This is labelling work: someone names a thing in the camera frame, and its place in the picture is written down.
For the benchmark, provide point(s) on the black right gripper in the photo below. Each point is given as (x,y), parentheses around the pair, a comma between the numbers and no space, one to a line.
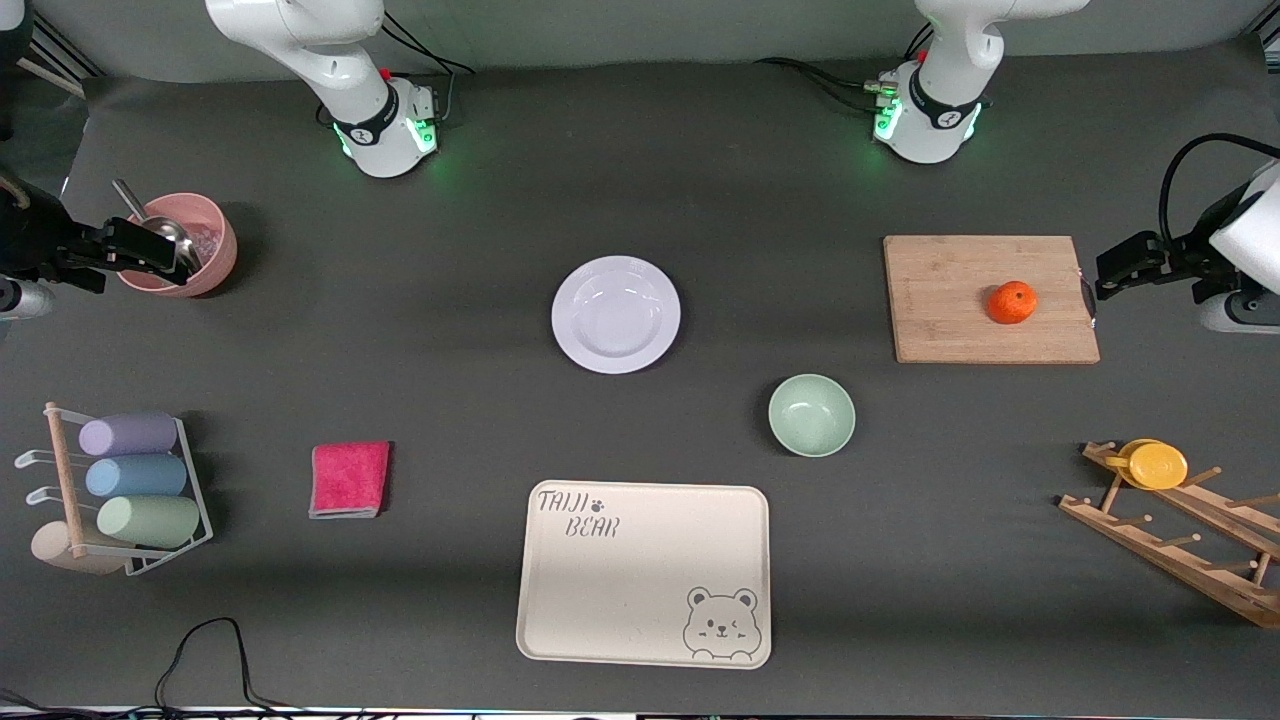
(30,240)

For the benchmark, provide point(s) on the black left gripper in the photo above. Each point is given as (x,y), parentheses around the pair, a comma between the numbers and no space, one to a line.
(1189,256)

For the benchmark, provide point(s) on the orange fruit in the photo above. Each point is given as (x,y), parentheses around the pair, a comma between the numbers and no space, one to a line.
(1012,303)

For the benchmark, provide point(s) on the white round plate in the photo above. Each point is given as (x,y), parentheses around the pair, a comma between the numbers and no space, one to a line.
(616,315)

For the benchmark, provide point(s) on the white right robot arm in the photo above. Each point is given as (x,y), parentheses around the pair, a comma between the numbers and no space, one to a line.
(330,70)

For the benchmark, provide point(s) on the metal scoop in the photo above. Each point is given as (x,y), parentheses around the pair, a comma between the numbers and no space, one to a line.
(172,230)

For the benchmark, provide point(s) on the pink bowl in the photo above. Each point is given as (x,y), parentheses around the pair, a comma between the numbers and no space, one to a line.
(215,250)

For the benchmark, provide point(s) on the purple cup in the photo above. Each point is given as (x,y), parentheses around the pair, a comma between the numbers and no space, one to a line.
(128,434)

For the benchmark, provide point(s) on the wooden cutting board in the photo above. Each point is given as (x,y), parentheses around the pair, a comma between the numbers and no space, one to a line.
(940,300)

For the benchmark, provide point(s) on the yellow cup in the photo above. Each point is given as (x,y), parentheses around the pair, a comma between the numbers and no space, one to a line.
(1157,466)

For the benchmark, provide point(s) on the blue cup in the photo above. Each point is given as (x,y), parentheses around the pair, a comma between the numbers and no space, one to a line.
(136,476)

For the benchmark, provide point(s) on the light green cup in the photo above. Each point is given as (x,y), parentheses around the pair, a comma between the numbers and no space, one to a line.
(150,521)

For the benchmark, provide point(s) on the wooden peg rack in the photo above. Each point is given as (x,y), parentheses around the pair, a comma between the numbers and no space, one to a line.
(1160,555)

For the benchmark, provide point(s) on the folded pink cloth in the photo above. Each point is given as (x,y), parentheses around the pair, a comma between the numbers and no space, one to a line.
(349,480)

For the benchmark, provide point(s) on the beige cup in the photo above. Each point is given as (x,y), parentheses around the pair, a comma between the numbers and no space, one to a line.
(55,550)

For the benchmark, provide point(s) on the pale green bowl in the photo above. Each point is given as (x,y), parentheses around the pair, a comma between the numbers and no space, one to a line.
(811,415)

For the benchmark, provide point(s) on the cream tray with bear print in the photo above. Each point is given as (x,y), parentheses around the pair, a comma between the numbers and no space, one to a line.
(630,590)

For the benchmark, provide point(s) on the aluminium frame beam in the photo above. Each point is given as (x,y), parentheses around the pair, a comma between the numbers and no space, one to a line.
(60,60)

